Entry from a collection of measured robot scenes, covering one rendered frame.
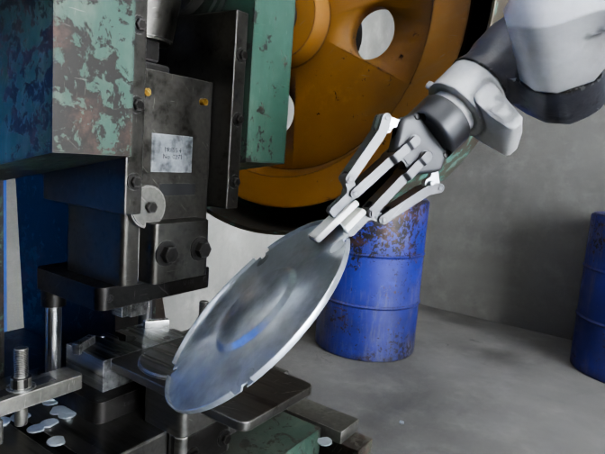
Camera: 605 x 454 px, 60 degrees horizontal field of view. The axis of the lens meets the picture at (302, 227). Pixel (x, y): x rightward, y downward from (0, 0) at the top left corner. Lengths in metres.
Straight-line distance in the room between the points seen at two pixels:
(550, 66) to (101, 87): 0.48
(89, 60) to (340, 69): 0.53
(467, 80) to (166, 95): 0.38
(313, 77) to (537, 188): 2.95
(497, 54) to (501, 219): 3.23
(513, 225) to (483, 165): 0.47
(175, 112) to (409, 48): 0.43
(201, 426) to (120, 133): 0.39
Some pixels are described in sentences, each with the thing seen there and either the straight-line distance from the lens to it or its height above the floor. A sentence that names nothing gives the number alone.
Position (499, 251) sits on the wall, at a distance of 3.93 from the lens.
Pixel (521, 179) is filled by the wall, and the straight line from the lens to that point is 3.87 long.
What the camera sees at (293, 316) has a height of 0.91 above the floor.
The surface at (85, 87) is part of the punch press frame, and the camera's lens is 0.61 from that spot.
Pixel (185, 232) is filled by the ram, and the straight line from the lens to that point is 0.73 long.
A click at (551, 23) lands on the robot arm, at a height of 1.22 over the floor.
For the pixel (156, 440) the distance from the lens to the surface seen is 0.75.
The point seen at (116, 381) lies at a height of 0.74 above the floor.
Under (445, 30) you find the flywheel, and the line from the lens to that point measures 0.90.
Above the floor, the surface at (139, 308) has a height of 0.83.
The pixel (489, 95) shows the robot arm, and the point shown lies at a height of 1.16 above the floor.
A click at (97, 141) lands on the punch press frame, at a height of 1.07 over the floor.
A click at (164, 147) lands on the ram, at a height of 1.07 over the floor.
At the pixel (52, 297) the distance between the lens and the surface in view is 0.83.
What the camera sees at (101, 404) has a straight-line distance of 0.77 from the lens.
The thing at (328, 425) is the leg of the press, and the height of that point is 0.64.
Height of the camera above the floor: 1.08
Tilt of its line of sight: 8 degrees down
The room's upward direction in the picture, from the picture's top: 4 degrees clockwise
